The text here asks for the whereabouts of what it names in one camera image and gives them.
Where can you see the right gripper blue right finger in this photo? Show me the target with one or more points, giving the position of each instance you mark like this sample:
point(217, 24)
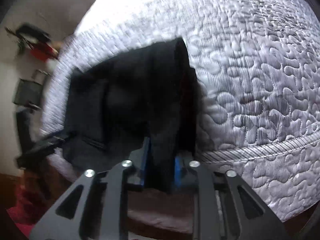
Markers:
point(225, 206)

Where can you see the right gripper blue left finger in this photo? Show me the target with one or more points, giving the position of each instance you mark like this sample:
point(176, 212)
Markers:
point(95, 205)

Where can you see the black pants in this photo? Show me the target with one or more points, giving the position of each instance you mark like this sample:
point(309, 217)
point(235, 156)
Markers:
point(150, 92)

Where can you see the black metal chair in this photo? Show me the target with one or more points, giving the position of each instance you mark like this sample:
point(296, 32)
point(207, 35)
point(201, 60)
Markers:
point(29, 93)

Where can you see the coat rack with clothes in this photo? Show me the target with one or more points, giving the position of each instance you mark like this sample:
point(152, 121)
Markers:
point(35, 41)

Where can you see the grey quilted bedspread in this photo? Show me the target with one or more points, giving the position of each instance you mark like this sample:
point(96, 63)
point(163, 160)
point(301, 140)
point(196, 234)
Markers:
point(257, 64)

